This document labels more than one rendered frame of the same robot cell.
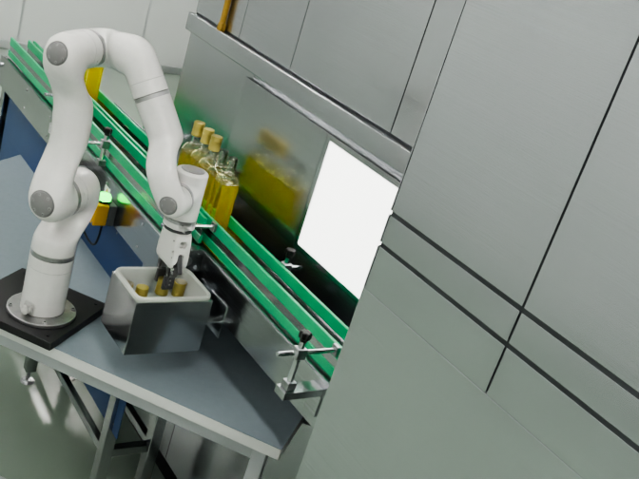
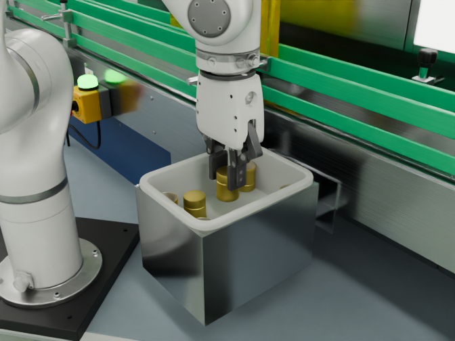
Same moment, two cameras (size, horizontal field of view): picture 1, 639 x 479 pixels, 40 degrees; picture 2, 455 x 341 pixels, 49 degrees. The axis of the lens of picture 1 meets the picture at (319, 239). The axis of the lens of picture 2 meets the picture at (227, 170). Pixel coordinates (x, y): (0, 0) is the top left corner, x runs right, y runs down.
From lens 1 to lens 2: 1.61 m
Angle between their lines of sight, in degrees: 8
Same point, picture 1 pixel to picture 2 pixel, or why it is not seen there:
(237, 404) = (399, 329)
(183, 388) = (307, 331)
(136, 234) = (147, 116)
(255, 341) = (430, 233)
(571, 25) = not seen: outside the picture
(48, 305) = (53, 266)
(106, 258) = (118, 160)
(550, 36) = not seen: outside the picture
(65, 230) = (33, 142)
